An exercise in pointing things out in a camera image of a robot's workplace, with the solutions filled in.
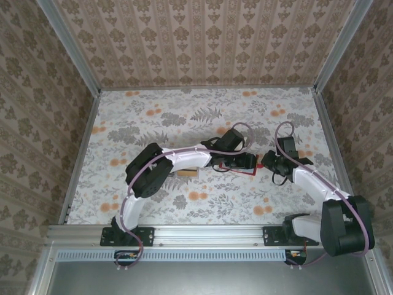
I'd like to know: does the red card holder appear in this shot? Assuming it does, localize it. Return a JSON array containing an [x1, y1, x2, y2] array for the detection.
[[217, 159, 265, 176]]

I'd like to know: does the tan wooden block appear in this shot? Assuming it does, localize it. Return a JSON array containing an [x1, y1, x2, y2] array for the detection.
[[175, 167, 200, 179]]

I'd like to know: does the small connector board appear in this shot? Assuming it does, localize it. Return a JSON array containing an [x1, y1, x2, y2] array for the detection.
[[114, 249, 142, 267], [284, 249, 308, 266]]

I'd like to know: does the grey metal panel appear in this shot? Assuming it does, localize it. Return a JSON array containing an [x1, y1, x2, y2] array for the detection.
[[27, 245, 393, 295]]

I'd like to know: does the aluminium table side rail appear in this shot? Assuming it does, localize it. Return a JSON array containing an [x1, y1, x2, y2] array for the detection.
[[312, 87, 354, 197], [58, 92, 102, 227]]

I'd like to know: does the thin aluminium table edge rail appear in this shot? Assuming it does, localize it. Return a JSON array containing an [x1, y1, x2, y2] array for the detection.
[[99, 85, 316, 92]]

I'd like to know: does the long aluminium base rail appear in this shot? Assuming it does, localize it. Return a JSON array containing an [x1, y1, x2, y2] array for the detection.
[[45, 224, 377, 246]]

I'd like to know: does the white slotted cable duct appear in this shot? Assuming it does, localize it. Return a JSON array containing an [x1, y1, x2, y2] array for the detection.
[[57, 248, 288, 262]]

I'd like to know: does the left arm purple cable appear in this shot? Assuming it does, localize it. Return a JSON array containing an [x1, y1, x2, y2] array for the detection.
[[115, 122, 254, 273]]

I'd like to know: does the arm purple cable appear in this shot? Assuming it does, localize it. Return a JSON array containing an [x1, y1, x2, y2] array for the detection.
[[115, 122, 254, 273], [274, 121, 371, 271]]

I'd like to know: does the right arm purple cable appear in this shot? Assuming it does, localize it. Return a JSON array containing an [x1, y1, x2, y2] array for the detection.
[[274, 121, 371, 271]]

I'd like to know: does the aluminium frame post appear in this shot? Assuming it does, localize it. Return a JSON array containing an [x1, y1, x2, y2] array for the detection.
[[36, 0, 102, 96], [313, 0, 374, 93]]

